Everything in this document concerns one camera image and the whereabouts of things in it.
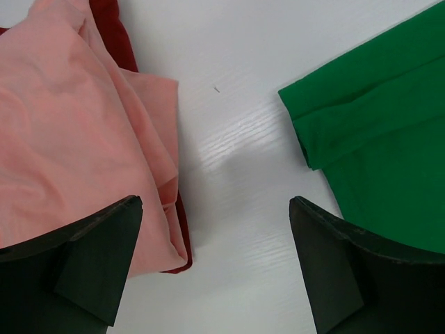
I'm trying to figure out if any green t shirt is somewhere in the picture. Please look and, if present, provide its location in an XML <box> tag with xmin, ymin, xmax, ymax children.
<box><xmin>279</xmin><ymin>2</ymin><xmax>444</xmax><ymax>253</ymax></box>

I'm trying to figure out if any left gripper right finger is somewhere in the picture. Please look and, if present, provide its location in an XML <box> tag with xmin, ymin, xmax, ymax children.
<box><xmin>289</xmin><ymin>196</ymin><xmax>444</xmax><ymax>333</ymax></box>

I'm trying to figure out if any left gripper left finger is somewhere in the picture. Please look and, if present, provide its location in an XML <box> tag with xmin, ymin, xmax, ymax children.
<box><xmin>1</xmin><ymin>196</ymin><xmax>143</xmax><ymax>333</ymax></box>

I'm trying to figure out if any dark red folded t shirt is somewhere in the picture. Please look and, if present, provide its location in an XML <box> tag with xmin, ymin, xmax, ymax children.
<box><xmin>0</xmin><ymin>0</ymin><xmax>194</xmax><ymax>276</ymax></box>

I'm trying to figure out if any pink folded t shirt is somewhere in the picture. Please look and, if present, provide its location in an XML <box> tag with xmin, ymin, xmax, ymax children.
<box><xmin>0</xmin><ymin>0</ymin><xmax>191</xmax><ymax>281</ymax></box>

